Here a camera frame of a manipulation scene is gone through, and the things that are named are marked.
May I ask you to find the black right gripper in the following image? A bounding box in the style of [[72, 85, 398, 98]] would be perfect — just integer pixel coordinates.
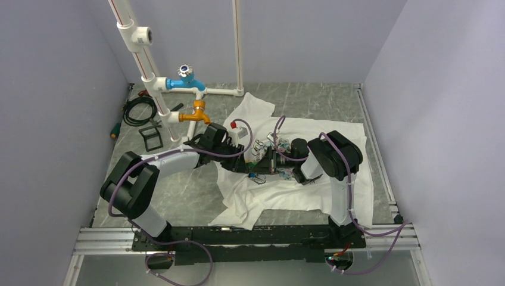
[[249, 147, 298, 175]]

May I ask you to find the white floral print t-shirt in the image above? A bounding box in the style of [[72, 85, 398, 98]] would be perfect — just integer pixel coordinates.
[[210, 93, 367, 229]]

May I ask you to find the white PVC pipe frame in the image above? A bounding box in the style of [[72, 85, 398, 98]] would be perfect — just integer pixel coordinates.
[[108, 0, 245, 142]]

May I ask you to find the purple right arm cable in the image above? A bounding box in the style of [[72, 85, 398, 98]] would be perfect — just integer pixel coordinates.
[[272, 115, 410, 276]]

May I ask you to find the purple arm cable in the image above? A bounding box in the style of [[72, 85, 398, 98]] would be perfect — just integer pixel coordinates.
[[272, 115, 410, 276], [107, 118, 254, 286]]

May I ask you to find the black bar tool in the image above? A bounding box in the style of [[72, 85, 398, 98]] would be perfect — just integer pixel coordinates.
[[170, 103, 184, 112]]

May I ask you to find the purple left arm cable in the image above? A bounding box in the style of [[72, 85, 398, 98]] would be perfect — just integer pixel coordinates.
[[107, 118, 254, 286]]

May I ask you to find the green handled screwdriver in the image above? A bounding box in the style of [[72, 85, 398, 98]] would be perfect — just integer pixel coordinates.
[[110, 122, 121, 139]]

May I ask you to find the orange plastic tap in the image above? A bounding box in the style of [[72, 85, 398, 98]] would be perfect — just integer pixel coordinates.
[[179, 100, 211, 125]]

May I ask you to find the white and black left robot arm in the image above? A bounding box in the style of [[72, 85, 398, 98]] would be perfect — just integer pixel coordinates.
[[99, 119, 254, 250]]

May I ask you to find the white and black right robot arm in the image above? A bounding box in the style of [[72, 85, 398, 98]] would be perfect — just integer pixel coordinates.
[[248, 130, 364, 247]]

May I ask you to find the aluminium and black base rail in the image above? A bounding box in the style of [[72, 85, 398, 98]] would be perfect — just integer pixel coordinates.
[[73, 224, 420, 265]]

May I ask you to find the black rectangular frame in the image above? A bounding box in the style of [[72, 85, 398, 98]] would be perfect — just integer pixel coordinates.
[[138, 126, 164, 152]]

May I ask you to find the coiled black cable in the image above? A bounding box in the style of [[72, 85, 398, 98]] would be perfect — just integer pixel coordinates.
[[123, 97, 158, 127]]

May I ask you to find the brown pipe fitting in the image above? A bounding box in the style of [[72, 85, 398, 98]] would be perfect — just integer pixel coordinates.
[[138, 90, 152, 98]]

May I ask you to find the blue plastic tap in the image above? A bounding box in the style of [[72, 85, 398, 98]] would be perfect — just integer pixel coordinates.
[[166, 64, 206, 92]]

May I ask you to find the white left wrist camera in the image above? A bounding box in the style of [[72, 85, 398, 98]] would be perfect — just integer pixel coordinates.
[[228, 122, 248, 147]]

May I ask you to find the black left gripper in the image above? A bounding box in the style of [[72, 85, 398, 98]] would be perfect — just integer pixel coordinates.
[[211, 140, 248, 173]]

